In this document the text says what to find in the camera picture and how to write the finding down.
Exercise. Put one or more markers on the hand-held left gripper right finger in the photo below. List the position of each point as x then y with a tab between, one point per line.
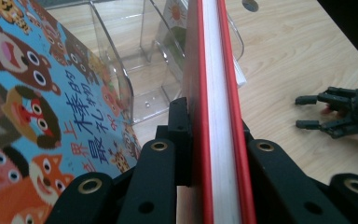
246	135

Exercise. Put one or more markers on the light blue animal faces book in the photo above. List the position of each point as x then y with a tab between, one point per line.
59	109

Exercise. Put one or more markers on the red hardcover book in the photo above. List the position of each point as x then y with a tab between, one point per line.
203	124

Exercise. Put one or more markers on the white caterpillar picture book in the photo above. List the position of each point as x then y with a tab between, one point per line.
175	12

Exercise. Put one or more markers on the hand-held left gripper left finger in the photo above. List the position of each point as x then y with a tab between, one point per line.
182	149

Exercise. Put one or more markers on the clear acrylic book rack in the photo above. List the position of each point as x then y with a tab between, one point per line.
143	77

